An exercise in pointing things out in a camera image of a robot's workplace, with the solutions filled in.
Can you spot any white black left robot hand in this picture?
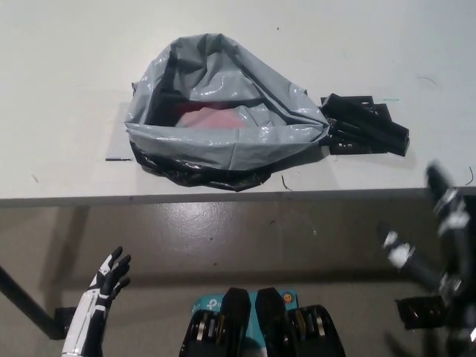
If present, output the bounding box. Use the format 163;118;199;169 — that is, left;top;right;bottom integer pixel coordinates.
61;245;132;357

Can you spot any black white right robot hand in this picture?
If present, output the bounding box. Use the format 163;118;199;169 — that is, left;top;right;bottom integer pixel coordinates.
382;159;476;330

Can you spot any grey plastic bag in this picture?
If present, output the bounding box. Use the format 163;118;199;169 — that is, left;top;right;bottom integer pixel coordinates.
123;32;332;193

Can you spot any black tape square marking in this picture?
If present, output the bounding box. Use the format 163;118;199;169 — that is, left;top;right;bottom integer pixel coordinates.
329;143;388;155

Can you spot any black teal robot torso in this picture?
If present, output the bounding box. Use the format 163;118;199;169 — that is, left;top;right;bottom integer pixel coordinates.
180;286;350;357

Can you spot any red flat item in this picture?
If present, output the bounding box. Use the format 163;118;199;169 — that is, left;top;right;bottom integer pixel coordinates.
177;103;254;129

